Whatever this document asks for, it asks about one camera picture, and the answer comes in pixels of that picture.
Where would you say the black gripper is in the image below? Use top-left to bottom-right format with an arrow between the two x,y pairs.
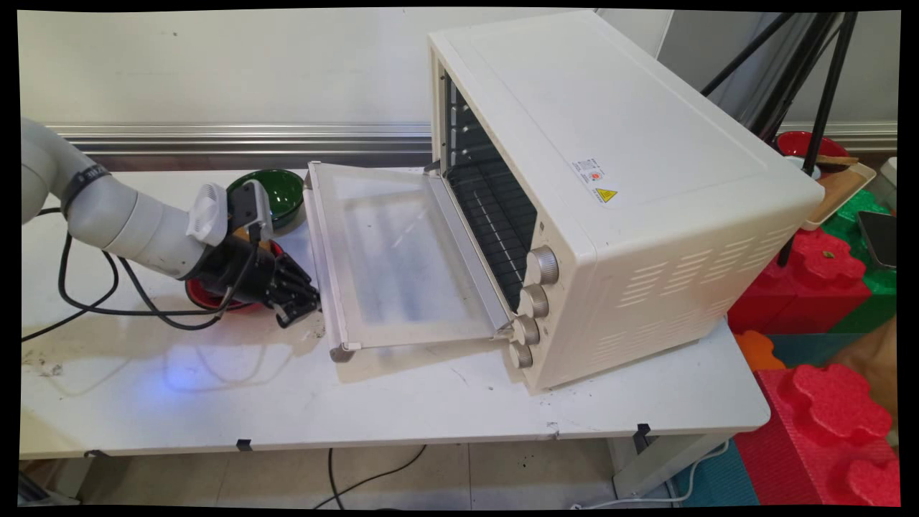
188,234 -> 322,330

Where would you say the red bowl with black rim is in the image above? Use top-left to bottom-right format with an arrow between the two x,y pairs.
185,240 -> 286,315

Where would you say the glass oven door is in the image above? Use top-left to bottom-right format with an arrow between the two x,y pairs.
302,161 -> 519,363

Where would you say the green bowl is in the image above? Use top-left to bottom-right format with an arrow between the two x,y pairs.
226,169 -> 305,232

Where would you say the black oven rack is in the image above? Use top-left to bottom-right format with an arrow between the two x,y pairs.
447,159 -> 538,311

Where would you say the large silver oven knob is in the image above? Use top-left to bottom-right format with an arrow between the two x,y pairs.
528,246 -> 561,286

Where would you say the white label sticker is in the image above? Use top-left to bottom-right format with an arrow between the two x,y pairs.
571,159 -> 606,187

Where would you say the cream toaster oven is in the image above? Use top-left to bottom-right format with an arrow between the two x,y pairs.
428,9 -> 826,395

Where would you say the white table leg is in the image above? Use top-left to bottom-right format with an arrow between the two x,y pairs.
609,431 -> 727,500

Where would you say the teal foam mat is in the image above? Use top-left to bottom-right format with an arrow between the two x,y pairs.
673,332 -> 855,508

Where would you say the orange foam block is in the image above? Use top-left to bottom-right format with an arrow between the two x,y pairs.
733,329 -> 788,372

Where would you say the red bowl on tray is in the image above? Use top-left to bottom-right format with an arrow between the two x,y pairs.
775,130 -> 852,172

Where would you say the large red foam block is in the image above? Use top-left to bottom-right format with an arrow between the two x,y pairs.
734,363 -> 902,508

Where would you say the wooden tray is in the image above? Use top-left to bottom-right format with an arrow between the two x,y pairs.
800,161 -> 877,232

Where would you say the black tripod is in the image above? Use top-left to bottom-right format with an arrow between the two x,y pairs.
700,11 -> 859,268

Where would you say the green foam block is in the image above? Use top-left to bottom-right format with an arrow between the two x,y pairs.
821,189 -> 898,335

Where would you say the tan bare person limb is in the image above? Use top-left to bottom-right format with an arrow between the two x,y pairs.
826,316 -> 898,417

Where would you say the black tablet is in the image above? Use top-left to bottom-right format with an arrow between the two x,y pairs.
857,210 -> 898,271

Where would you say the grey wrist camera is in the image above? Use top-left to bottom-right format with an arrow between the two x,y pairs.
228,179 -> 274,242

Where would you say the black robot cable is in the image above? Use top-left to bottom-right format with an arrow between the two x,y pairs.
57,230 -> 259,332
20,207 -> 121,343

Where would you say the aluminium rail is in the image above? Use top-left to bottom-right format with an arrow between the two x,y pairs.
45,121 -> 898,171

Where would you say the black floor cable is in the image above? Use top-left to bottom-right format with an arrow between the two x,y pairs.
313,444 -> 428,511

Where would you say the black strap on arm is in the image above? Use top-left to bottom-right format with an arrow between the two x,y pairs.
60,164 -> 113,218

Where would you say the white floor cable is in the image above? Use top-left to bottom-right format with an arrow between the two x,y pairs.
571,439 -> 731,511

